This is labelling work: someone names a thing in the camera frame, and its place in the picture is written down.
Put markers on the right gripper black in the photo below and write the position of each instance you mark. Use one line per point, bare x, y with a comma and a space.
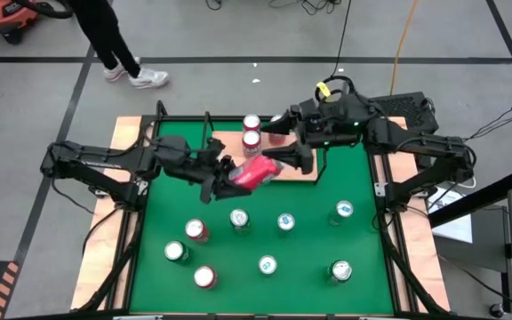
316, 124

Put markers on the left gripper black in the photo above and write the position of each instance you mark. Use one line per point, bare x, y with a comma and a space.
207, 169

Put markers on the orange Fanta soda can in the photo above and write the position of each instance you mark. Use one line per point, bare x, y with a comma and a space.
251, 139
277, 138
204, 276
195, 229
251, 121
256, 172

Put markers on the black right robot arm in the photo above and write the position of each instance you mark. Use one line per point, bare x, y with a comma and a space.
416, 142

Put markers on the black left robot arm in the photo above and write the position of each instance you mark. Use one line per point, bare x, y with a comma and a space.
105, 155

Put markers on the green Sprite soda can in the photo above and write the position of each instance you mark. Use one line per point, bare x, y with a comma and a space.
341, 269
174, 250
239, 218

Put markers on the black perforated control box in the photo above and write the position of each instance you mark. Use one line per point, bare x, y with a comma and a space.
407, 106

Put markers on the green table mat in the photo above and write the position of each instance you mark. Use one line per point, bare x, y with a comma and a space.
282, 293

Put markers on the person's shoe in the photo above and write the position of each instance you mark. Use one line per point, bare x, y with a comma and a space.
149, 79
114, 71

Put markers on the white paper sheet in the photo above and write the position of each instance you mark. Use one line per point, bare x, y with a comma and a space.
458, 229

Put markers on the person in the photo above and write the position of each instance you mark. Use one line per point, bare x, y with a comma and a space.
105, 35

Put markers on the black stand beam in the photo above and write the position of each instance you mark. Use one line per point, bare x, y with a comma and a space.
478, 200

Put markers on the black caster wheel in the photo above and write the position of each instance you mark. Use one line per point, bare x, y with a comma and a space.
497, 309

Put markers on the orange shop vacuum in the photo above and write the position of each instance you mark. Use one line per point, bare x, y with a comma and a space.
2, 13

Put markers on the silver metal bracket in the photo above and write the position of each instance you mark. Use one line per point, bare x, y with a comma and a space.
380, 189
101, 192
382, 318
138, 317

